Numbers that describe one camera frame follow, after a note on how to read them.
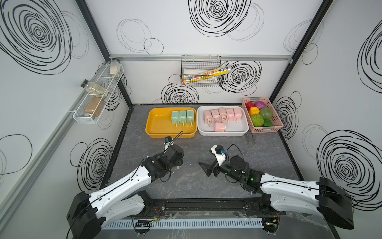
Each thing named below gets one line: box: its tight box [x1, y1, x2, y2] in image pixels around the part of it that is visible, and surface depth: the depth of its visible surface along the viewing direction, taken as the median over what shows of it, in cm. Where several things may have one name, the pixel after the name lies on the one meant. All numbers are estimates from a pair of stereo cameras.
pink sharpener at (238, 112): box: [233, 107, 243, 124], surface depth 108 cm
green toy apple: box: [259, 107, 274, 120], surface depth 107 cm
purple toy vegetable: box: [254, 101, 267, 111], surface depth 114 cm
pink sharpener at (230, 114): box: [225, 108, 235, 124], surface depth 107 cm
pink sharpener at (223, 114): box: [217, 107, 228, 123], surface depth 107 cm
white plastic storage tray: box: [196, 105, 249, 137], surface depth 107 cm
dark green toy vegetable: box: [262, 118, 274, 127], surface depth 105 cm
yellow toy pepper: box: [249, 106, 260, 117], surface depth 110 cm
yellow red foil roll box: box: [182, 64, 232, 86], surface depth 86 cm
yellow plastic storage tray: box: [145, 107, 198, 138], surface depth 107 cm
